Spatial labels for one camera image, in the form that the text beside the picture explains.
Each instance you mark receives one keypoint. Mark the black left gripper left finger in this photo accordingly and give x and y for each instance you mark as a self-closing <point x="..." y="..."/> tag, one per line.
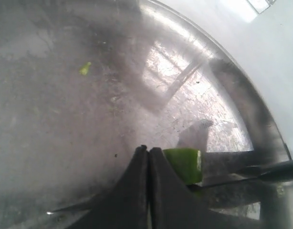
<point x="125" y="206"/>

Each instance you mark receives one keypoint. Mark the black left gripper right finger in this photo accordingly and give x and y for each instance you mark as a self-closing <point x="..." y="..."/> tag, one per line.
<point x="163" y="177"/>

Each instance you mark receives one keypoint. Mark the dark green pear-shaped vegetable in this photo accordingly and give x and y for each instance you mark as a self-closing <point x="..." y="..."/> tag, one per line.
<point x="186" y="163"/>

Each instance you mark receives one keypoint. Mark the black kitchen knife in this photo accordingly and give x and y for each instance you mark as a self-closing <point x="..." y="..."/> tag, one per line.
<point x="232" y="180"/>

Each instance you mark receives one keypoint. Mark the wire metal utensil holder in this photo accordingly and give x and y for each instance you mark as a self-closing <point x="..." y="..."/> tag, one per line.
<point x="261" y="5"/>

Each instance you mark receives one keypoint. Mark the small green vegetable scrap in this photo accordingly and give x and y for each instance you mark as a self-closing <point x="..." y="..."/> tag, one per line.
<point x="85" y="68"/>

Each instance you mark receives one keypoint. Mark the round steel plate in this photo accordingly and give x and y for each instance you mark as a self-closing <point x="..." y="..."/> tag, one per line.
<point x="156" y="78"/>

